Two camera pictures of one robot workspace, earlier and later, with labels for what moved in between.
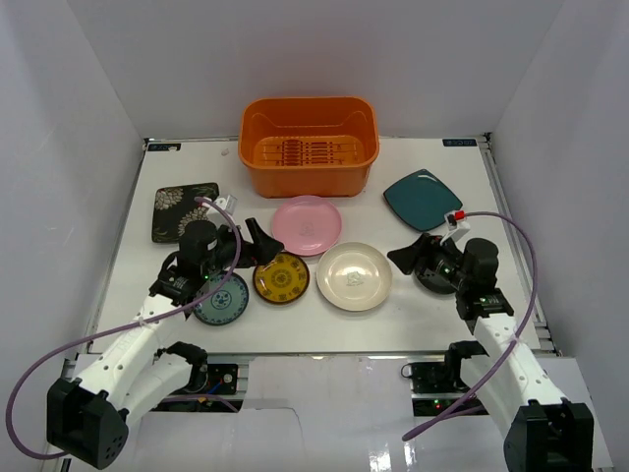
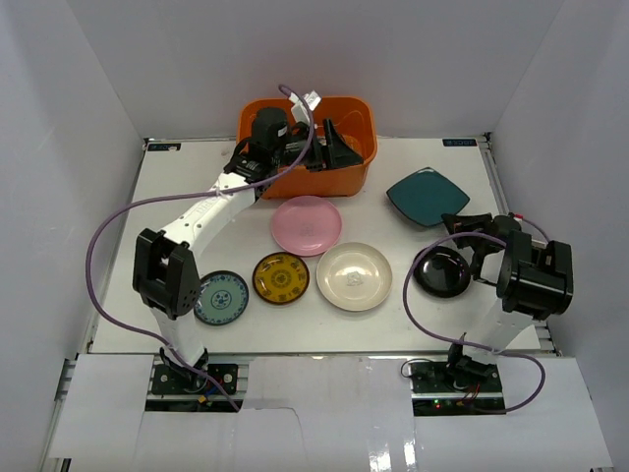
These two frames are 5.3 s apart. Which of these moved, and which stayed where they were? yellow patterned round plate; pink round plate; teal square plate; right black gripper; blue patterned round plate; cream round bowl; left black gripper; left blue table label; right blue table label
Moved: right black gripper; teal square plate; left black gripper
Stayed: pink round plate; cream round bowl; left blue table label; right blue table label; blue patterned round plate; yellow patterned round plate
